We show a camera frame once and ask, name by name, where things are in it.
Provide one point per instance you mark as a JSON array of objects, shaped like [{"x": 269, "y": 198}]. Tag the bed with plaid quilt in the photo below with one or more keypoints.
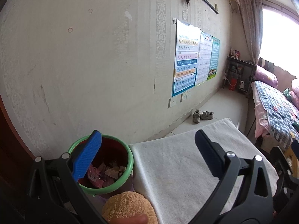
[{"x": 274, "y": 115}]

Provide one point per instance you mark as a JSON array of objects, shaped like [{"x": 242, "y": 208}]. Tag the black wall rail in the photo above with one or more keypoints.
[{"x": 214, "y": 7}]

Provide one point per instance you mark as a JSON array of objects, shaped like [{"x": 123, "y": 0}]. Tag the white wall socket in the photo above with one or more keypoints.
[{"x": 183, "y": 96}]

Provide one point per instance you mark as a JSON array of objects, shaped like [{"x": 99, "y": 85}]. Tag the window curtain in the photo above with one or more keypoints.
[{"x": 251, "y": 12}]

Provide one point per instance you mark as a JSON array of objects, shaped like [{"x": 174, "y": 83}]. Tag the grey shoe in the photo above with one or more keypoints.
[
  {"x": 197, "y": 117},
  {"x": 207, "y": 115}
]

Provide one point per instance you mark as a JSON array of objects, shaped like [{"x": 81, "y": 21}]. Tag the small red bucket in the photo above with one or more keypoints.
[{"x": 232, "y": 84}]

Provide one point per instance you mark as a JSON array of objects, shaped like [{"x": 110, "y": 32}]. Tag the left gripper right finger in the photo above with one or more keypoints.
[{"x": 254, "y": 202}]

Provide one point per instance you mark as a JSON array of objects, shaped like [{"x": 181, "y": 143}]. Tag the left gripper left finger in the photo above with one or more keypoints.
[{"x": 54, "y": 195}]

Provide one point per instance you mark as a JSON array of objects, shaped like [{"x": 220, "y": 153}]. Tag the red bin with green rim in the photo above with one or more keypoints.
[{"x": 110, "y": 172}]

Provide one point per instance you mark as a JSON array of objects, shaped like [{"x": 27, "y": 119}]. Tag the white grid wall poster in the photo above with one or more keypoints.
[{"x": 204, "y": 58}]

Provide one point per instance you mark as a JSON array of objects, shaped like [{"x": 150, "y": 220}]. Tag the person left hand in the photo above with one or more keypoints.
[{"x": 137, "y": 219}]

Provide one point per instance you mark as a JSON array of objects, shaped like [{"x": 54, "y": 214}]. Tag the white table cloth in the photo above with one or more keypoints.
[{"x": 172, "y": 174}]

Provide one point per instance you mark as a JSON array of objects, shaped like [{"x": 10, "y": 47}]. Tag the folded pink blanket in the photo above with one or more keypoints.
[{"x": 295, "y": 92}]

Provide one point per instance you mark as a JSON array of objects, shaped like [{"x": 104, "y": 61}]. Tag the dark bedside shelf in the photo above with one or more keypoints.
[{"x": 242, "y": 70}]

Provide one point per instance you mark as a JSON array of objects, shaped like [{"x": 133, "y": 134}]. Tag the blue pinyin wall poster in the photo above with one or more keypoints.
[{"x": 186, "y": 57}]

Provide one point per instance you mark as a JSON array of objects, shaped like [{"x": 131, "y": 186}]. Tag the green number wall poster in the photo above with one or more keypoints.
[{"x": 214, "y": 58}]

